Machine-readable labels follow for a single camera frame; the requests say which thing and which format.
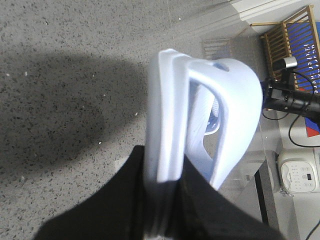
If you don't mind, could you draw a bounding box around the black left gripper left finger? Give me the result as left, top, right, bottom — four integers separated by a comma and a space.
34, 145, 160, 240

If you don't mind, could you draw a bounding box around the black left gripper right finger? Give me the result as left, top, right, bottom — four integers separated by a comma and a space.
169, 157, 284, 240

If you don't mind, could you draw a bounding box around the light blue slipper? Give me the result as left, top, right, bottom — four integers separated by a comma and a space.
144, 48, 263, 189

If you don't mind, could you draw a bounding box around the white rice cooker appliance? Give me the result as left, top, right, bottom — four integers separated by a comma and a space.
277, 148, 320, 194

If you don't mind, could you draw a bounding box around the silver webcam on stand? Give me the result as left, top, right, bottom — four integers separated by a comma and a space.
272, 56, 298, 72

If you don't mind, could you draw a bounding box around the wooden slatted crib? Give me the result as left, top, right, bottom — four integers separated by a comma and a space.
251, 5, 320, 95

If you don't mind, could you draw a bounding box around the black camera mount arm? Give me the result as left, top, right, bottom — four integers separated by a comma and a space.
261, 70, 320, 124

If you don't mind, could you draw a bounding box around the black cable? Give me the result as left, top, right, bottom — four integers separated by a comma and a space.
262, 69, 320, 148

